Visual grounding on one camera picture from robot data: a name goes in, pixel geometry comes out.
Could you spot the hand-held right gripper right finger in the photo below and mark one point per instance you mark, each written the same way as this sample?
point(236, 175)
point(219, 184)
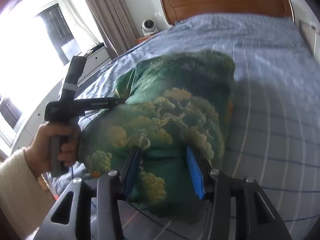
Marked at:
point(195, 172)

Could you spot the white table fan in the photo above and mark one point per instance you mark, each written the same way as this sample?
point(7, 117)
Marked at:
point(149, 26)

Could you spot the white drawer cabinet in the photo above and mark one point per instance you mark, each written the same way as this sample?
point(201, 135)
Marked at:
point(97, 58)

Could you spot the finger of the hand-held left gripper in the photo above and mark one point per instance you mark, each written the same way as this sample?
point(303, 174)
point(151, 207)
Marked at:
point(105, 103)

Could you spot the orange wooden nightstand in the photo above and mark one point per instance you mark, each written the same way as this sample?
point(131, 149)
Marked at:
point(142, 39)

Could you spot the wooden headboard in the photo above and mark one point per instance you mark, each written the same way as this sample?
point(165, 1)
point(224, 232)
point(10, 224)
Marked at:
point(225, 2)

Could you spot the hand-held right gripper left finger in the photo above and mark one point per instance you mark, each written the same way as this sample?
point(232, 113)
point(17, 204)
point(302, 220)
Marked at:
point(132, 172)

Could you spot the beige curtain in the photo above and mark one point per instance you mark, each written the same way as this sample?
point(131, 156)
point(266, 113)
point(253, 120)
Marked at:
point(107, 12)

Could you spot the person's left hand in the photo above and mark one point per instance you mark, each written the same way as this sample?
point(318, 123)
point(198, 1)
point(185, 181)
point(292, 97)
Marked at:
point(40, 145)

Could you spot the dark cloth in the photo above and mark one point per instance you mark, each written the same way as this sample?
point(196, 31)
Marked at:
point(96, 48)

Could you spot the person's left forearm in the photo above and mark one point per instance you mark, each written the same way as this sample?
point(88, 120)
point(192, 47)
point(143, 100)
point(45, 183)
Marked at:
point(17, 190)

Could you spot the green patterned garment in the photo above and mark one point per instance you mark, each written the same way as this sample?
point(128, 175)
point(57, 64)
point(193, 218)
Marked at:
point(175, 100)

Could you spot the white bedside cabinet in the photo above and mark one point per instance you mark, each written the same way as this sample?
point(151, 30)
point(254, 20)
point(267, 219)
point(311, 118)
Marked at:
point(308, 35)

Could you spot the window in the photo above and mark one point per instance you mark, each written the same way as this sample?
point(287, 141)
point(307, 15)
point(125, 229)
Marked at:
point(25, 55)

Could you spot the blue checked bed quilt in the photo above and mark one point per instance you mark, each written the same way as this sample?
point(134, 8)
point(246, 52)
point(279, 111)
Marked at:
point(270, 92)

